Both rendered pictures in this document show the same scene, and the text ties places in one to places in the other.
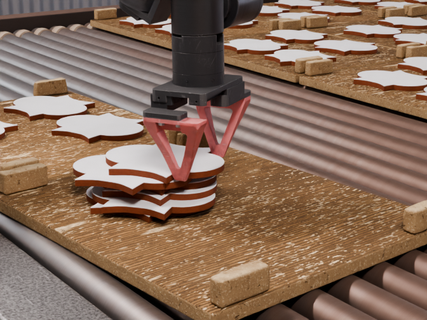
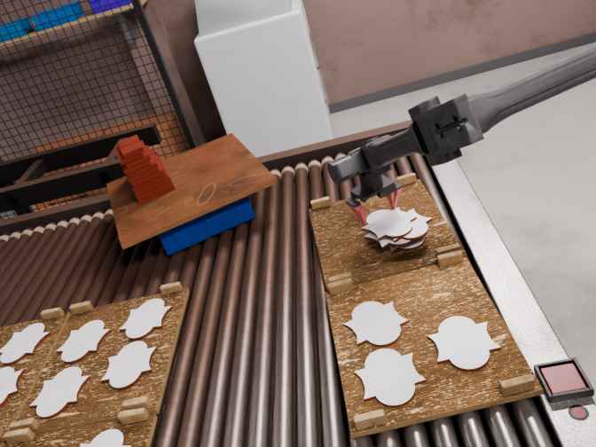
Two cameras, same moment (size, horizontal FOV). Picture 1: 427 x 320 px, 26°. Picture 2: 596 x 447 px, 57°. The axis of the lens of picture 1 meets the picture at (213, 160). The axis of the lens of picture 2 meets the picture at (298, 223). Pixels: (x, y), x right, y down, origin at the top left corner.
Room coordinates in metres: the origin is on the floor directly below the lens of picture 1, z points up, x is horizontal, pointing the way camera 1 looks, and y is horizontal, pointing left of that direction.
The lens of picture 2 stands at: (2.04, 0.72, 1.79)
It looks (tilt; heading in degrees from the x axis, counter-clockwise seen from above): 31 degrees down; 224
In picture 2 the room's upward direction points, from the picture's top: 17 degrees counter-clockwise
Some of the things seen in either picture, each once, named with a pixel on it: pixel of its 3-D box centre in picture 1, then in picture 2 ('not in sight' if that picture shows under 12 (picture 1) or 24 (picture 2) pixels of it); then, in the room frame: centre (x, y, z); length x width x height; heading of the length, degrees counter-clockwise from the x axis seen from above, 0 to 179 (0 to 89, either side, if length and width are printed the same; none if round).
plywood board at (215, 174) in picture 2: not in sight; (184, 183); (1.03, -0.70, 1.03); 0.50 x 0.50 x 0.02; 57
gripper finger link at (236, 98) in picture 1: (213, 120); (364, 208); (1.03, 0.00, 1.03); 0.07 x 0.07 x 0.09; 64
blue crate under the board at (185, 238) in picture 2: not in sight; (196, 205); (1.06, -0.64, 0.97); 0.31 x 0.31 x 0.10; 57
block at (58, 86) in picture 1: (49, 87); (370, 419); (1.55, 0.28, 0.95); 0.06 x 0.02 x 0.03; 129
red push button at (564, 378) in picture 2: not in sight; (562, 380); (1.32, 0.55, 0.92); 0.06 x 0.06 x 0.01; 35
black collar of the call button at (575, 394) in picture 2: not in sight; (562, 380); (1.32, 0.55, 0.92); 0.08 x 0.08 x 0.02; 35
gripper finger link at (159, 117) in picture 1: (185, 136); (386, 197); (0.97, 0.03, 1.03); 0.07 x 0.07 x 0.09; 64
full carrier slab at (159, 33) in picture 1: (189, 21); not in sight; (2.32, 0.06, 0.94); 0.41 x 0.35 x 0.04; 34
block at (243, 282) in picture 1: (239, 283); (406, 179); (0.76, -0.02, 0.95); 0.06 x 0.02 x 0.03; 130
